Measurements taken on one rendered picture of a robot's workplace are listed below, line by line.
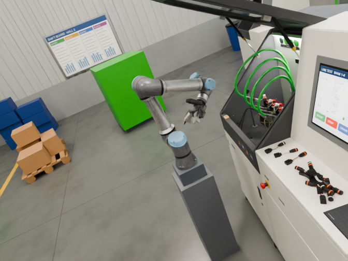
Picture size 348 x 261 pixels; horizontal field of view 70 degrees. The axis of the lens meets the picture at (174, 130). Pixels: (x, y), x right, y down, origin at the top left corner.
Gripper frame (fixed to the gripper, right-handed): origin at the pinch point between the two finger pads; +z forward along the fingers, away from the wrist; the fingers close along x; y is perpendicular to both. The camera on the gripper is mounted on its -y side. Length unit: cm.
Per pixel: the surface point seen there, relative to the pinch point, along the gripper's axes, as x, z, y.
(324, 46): -79, -23, -16
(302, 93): -65, -18, 6
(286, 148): -54, 2, 26
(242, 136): -21.1, -10.0, 30.1
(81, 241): 161, 98, 72
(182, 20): 405, -539, 136
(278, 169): -55, 18, 21
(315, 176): -73, 22, 17
